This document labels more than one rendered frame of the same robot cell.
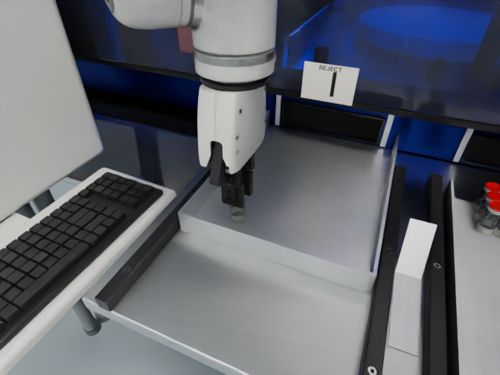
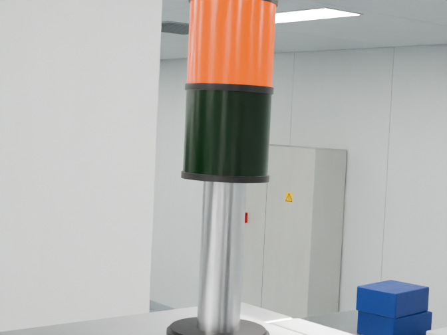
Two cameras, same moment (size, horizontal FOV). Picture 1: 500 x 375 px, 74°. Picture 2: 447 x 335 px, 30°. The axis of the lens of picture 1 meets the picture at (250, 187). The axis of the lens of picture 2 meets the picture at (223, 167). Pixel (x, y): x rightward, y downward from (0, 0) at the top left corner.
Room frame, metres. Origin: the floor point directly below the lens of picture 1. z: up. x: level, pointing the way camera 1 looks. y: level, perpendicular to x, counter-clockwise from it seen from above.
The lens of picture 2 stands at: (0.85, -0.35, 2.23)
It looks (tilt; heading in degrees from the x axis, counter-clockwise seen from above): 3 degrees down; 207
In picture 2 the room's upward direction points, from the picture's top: 3 degrees clockwise
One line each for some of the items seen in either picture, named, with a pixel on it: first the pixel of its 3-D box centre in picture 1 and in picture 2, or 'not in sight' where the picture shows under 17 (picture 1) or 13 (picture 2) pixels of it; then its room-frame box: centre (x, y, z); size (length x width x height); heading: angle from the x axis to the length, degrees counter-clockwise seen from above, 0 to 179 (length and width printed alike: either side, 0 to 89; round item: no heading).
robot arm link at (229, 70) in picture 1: (235, 59); not in sight; (0.36, 0.02, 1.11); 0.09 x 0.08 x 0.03; 156
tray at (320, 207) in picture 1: (304, 175); not in sight; (0.43, -0.09, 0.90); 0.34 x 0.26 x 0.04; 156
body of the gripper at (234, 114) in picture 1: (236, 114); not in sight; (0.35, 0.02, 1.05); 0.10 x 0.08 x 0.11; 156
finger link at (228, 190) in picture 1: (228, 190); not in sight; (0.33, 0.03, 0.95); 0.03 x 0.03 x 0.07; 66
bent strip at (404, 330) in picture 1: (414, 280); not in sight; (0.22, -0.18, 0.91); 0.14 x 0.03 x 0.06; 157
